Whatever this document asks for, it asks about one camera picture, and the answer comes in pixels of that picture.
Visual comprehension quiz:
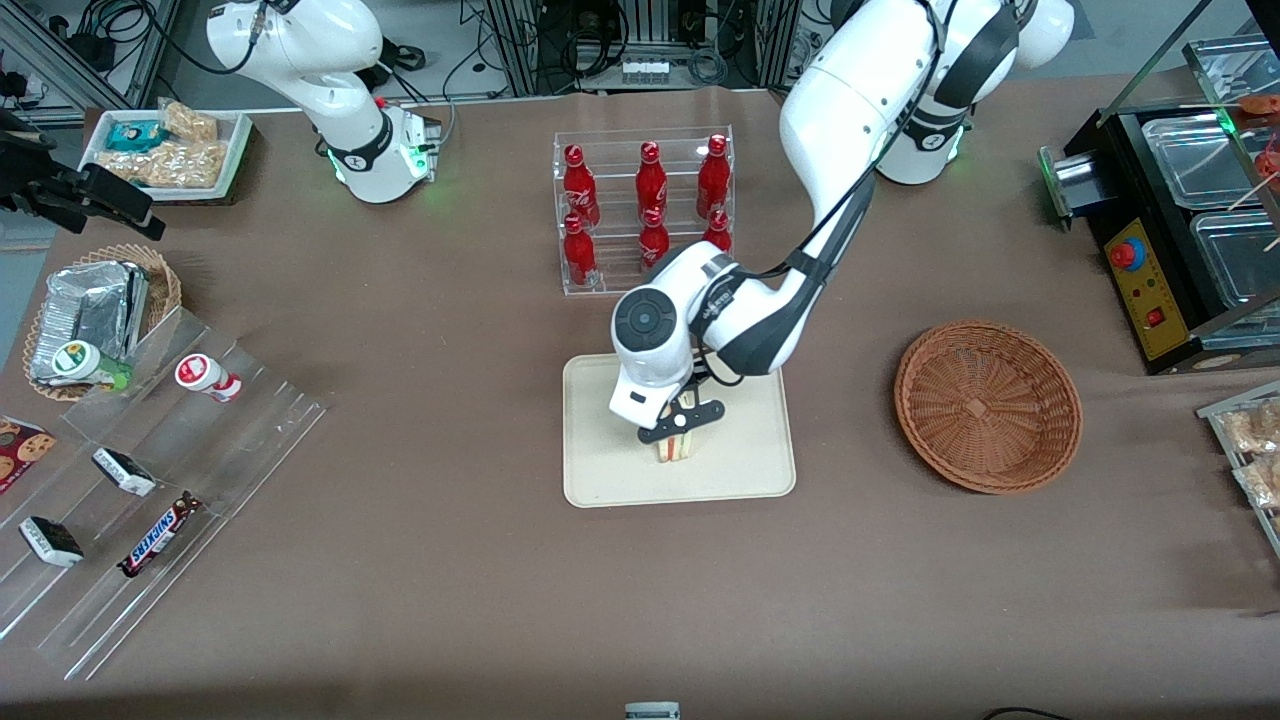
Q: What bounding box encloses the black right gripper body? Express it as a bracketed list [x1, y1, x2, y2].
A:
[0, 108, 61, 215]

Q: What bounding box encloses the triangular sandwich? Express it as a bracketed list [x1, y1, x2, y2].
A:
[655, 392, 701, 467]

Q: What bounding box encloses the beige plastic tray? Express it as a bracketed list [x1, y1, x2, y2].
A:
[562, 345, 798, 509]

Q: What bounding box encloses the light wicker basket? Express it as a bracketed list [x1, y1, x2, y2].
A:
[22, 243, 183, 403]

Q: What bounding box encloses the white rectangular snack tray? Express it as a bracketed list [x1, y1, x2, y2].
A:
[78, 108, 253, 201]

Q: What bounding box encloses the brown round wicker basket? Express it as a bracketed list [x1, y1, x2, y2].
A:
[894, 320, 1084, 496]

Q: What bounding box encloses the grey tray with snacks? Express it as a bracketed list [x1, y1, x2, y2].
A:
[1197, 380, 1280, 558]

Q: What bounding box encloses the large peanut snack bag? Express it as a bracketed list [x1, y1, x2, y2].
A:
[97, 140, 229, 190]

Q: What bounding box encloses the teal snack package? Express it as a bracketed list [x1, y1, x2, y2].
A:
[105, 120, 167, 154]

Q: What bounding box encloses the small peanut snack bag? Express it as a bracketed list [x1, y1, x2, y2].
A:
[160, 100, 219, 143]

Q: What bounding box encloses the narrow silver foil pack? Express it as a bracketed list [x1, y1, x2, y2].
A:
[120, 265, 152, 361]

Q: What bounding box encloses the large silver foil pack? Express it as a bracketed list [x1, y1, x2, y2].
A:
[30, 262, 136, 386]

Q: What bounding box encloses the clear acrylic bottle rack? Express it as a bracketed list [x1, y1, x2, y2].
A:
[553, 126, 735, 296]

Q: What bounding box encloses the green-lidded white yoghurt bottle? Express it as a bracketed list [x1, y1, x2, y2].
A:
[52, 340, 133, 391]

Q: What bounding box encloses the red-lidded white yoghurt bottle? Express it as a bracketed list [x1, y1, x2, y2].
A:
[175, 353, 243, 403]

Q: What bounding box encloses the clear acrylic stepped shelf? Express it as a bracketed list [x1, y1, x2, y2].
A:
[0, 305, 328, 681]

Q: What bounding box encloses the red cookie package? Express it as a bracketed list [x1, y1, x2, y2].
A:
[0, 416, 57, 495]

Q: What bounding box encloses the black and white snack bar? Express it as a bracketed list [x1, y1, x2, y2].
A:
[92, 447, 158, 498]
[19, 516, 85, 569]

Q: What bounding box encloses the brown Snickers bar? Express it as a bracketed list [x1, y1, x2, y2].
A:
[118, 491, 203, 579]

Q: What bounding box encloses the aluminium equipment rack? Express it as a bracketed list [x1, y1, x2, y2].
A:
[485, 0, 801, 97]

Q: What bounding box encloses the black food warmer machine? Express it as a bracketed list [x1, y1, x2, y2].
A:
[1040, 35, 1280, 376]

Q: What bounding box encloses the clear bag of rice crackers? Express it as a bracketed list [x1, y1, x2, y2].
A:
[1222, 400, 1280, 457]
[1235, 455, 1280, 507]

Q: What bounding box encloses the steel food pan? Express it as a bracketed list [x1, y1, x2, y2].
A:
[1193, 210, 1280, 313]
[1143, 112, 1253, 209]

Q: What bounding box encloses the aluminium frame rail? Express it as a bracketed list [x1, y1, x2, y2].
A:
[0, 0, 181, 109]

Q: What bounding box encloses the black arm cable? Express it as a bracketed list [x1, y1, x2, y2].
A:
[690, 0, 946, 386]

